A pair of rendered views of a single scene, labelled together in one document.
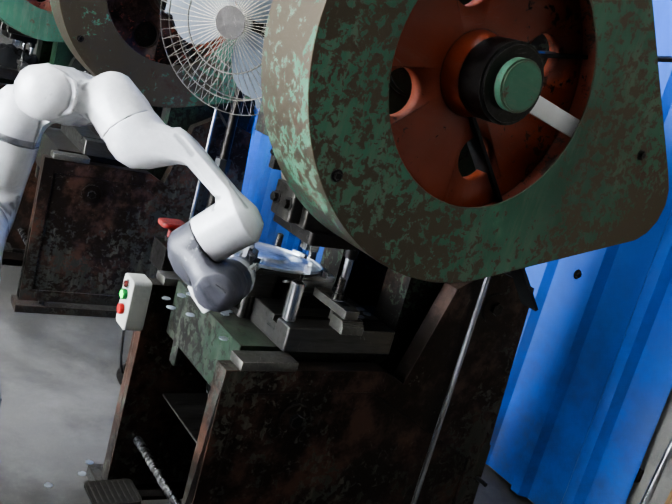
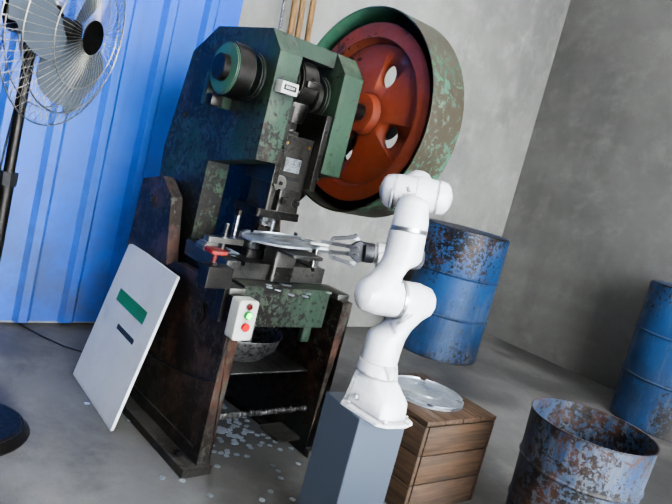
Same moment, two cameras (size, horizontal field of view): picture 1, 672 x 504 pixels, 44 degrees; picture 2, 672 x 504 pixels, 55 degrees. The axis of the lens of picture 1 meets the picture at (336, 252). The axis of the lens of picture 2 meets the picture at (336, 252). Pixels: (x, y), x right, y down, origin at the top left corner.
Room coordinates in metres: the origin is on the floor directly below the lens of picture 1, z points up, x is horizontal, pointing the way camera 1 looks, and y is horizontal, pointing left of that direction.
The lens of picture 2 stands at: (2.02, 2.50, 1.13)
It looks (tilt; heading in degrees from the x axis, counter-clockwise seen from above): 8 degrees down; 262
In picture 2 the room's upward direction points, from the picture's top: 14 degrees clockwise
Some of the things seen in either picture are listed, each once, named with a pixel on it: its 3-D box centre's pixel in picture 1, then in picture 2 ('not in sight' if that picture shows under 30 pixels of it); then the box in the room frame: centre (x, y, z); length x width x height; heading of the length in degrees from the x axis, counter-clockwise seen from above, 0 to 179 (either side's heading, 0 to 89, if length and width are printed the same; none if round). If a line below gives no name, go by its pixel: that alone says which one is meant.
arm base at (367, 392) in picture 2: not in sight; (380, 388); (1.55, 0.74, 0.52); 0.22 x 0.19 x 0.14; 117
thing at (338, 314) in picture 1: (338, 299); not in sight; (1.84, -0.04, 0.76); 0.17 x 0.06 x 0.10; 35
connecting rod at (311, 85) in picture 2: not in sight; (292, 107); (1.98, 0.06, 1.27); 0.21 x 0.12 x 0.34; 125
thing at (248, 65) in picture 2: not in sight; (235, 77); (2.19, 0.19, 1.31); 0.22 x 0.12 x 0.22; 125
